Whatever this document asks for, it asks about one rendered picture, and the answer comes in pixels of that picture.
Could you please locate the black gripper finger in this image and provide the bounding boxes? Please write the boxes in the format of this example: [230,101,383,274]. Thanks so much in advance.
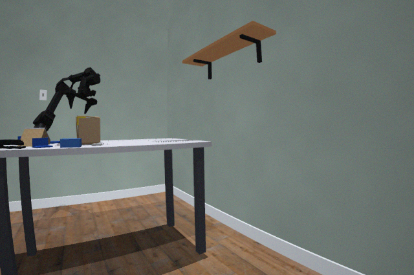
[84,102,94,114]
[66,94,75,109]

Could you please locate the blue rectangular box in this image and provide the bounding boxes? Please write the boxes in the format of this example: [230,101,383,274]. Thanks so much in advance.
[60,138,82,148]

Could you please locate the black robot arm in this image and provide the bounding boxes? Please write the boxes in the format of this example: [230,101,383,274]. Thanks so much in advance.
[33,67,100,131]

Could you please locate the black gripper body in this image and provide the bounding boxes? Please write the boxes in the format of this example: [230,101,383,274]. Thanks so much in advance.
[65,84,97,105]

